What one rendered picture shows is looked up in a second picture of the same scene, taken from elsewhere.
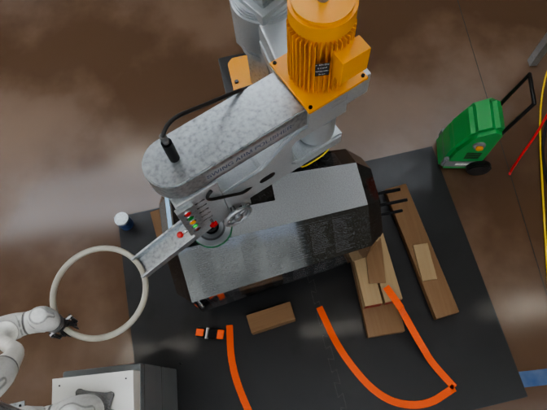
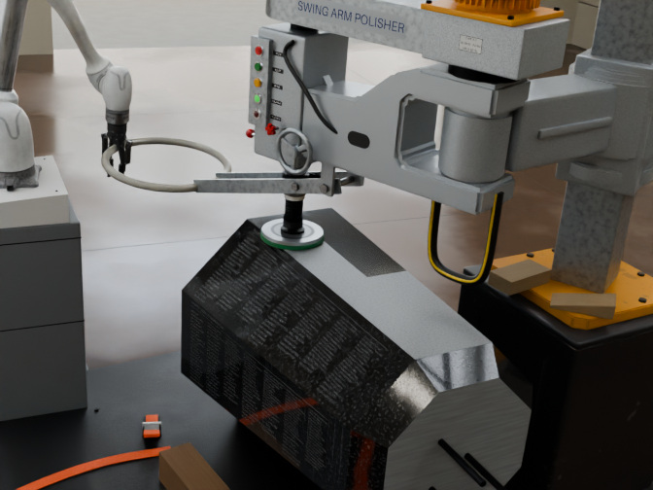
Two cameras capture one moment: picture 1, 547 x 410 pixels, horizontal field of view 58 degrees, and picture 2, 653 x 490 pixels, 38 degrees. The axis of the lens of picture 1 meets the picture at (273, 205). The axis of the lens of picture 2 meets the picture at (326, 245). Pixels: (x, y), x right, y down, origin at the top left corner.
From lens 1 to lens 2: 2.72 m
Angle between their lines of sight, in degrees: 59
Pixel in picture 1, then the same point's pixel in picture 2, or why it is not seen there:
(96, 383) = (49, 176)
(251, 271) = (246, 312)
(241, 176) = (337, 92)
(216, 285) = (212, 294)
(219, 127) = not seen: outside the picture
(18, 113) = (418, 237)
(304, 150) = (427, 168)
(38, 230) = not seen: hidden behind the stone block
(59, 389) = (40, 159)
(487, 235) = not seen: outside the picture
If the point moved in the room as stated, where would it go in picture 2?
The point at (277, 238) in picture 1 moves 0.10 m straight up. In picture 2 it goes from (305, 298) to (307, 269)
